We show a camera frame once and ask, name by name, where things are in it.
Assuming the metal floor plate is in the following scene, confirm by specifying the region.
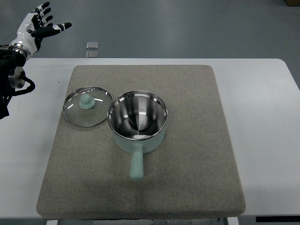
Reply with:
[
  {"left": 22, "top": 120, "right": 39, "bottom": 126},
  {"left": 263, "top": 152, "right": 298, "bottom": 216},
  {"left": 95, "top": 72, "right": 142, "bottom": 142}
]
[
  {"left": 86, "top": 42, "right": 99, "bottom": 49},
  {"left": 86, "top": 51, "right": 99, "bottom": 58}
]

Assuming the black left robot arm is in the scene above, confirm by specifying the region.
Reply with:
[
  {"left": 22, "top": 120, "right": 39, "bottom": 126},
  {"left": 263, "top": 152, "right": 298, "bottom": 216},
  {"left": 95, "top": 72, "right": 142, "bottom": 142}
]
[{"left": 0, "top": 45, "right": 35, "bottom": 119}]

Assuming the mint green saucepan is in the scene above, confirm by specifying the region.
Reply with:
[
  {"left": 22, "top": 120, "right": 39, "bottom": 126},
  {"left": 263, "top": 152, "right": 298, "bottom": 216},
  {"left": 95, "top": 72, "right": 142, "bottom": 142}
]
[{"left": 107, "top": 90, "right": 168, "bottom": 181}]

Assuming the upper metal floor plate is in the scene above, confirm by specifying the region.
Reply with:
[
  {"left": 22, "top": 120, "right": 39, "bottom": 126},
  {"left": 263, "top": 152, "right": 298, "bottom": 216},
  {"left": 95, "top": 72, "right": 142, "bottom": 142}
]
[{"left": 86, "top": 42, "right": 99, "bottom": 49}]

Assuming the black table control panel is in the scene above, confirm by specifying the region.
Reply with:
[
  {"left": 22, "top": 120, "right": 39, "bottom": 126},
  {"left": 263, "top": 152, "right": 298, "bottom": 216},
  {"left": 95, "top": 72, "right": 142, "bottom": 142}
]
[{"left": 255, "top": 216, "right": 300, "bottom": 223}]

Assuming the lower metal floor plate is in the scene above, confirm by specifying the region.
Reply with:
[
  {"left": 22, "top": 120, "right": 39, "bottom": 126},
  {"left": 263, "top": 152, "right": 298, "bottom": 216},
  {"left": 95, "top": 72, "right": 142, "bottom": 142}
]
[{"left": 86, "top": 51, "right": 99, "bottom": 58}]

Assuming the glass lid with green knob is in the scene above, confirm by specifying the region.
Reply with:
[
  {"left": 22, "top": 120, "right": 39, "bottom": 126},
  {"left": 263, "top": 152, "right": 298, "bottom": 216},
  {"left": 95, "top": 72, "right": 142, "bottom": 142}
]
[{"left": 62, "top": 86, "right": 113, "bottom": 128}]

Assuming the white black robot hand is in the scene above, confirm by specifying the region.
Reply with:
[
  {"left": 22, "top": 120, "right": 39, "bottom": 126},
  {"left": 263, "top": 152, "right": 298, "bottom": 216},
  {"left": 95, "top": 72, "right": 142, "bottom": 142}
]
[{"left": 8, "top": 2, "right": 72, "bottom": 60}]

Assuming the cardboard box corner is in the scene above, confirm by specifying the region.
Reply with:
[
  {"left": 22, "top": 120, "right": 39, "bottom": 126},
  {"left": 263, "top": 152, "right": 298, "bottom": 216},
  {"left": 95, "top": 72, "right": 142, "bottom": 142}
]
[{"left": 285, "top": 0, "right": 300, "bottom": 7}]

